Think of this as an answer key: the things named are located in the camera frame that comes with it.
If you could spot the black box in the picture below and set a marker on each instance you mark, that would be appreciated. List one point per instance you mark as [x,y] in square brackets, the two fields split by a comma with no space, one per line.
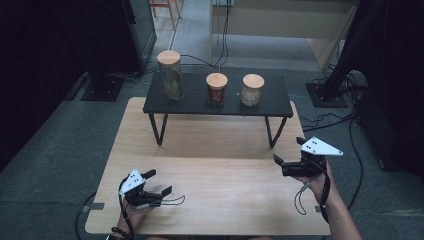
[383,140]

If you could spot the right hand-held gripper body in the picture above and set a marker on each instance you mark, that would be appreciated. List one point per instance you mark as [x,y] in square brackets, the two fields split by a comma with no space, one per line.
[306,166]

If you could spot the tall glass jar wooden lid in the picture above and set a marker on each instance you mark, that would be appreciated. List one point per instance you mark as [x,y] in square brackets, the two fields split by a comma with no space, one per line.
[170,76]

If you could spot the person's left hand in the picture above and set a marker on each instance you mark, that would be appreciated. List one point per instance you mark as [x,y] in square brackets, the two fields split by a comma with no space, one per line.
[133,218]

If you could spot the orange wooden chair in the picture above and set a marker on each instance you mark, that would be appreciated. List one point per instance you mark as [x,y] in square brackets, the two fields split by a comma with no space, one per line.
[171,11]

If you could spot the dark grey cabinet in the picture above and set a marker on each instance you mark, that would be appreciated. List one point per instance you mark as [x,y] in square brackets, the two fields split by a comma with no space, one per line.
[141,33]

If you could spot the black stand with square base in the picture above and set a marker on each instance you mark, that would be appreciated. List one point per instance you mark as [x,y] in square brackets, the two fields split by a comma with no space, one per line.
[103,88]

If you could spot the small jar red contents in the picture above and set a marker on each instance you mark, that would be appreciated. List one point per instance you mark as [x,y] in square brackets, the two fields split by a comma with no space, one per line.
[216,88]

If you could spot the black slanted stand with base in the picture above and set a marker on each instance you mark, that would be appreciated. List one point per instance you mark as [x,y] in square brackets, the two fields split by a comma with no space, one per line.
[328,95]

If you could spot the beige wooden desk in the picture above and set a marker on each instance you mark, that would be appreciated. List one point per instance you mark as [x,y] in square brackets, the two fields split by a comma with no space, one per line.
[266,23]

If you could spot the person's right hand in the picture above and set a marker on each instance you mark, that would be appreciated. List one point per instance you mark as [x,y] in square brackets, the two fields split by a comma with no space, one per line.
[318,186]

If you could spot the white power strip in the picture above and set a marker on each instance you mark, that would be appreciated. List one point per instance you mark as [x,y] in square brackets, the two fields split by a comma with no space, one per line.
[223,2]

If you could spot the small jar beige contents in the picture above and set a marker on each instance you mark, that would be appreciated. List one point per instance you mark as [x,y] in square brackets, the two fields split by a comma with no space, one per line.
[252,90]

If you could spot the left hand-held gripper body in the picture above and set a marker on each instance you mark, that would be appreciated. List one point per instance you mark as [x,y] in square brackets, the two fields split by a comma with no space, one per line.
[138,196]

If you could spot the black raised shelf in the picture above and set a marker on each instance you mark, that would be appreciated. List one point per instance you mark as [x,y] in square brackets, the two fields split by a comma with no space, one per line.
[193,103]

